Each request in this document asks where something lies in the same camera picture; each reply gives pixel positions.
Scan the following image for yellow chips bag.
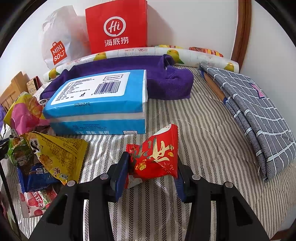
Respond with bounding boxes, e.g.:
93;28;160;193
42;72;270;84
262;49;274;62
154;45;183;49

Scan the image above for pink yellow chip bag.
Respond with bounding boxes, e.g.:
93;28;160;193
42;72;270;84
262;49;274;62
4;92;49;135

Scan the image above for red festive snack packet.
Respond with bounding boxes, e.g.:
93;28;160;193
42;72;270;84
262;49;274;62
125;123;178;189

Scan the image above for blue snack packet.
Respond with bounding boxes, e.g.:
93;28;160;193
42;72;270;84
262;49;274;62
17;163;59;193

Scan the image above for yellow snack packet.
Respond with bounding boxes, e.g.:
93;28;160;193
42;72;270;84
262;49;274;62
23;132;88;185

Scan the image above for wooden bedside furniture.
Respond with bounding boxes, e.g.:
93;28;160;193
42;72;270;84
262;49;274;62
0;71;29;111

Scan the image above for purple towel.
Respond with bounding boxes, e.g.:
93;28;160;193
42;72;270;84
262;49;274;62
40;54;194;100

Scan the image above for grey checked folded cloth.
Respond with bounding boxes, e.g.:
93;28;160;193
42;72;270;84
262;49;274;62
200;64;295;182

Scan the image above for green snack packet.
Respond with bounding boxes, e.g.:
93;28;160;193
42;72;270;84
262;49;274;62
8;137;34;167

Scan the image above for decorated picture frame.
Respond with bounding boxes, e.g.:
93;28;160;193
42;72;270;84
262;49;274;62
26;76;43;95

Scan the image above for wooden door frame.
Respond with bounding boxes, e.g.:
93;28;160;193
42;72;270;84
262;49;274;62
231;0;252;70

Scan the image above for white Miniso plastic bag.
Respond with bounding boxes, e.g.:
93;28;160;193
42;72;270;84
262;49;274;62
40;5;91;69

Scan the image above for red Haidilao paper bag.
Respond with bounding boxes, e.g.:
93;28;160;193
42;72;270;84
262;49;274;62
85;0;147;54

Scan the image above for strawberry white snack packet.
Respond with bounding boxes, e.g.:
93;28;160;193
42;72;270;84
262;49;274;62
18;185;57;218

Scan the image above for lemon print paper roll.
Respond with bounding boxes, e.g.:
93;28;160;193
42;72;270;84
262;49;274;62
43;47;239;82

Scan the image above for orange chips bag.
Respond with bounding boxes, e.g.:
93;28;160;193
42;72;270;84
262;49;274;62
189;47;223;57

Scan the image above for blue tissue pack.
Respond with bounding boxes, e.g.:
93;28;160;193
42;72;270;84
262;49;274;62
43;69;148;135

